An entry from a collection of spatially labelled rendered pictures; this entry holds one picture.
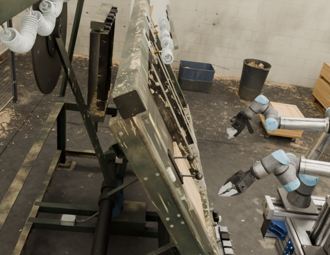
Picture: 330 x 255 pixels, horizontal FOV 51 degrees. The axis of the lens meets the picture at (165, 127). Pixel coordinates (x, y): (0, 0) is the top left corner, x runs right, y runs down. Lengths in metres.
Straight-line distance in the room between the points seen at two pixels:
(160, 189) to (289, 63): 6.44
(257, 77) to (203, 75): 0.94
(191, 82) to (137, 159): 4.99
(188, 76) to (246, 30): 1.67
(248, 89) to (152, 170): 5.16
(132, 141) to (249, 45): 6.16
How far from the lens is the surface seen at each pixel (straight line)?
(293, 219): 2.49
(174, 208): 1.54
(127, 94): 1.23
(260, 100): 2.25
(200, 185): 2.48
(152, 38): 2.41
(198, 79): 6.30
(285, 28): 7.44
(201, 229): 2.01
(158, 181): 1.44
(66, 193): 3.73
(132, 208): 3.19
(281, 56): 7.59
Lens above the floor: 2.45
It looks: 29 degrees down
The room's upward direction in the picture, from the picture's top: 10 degrees clockwise
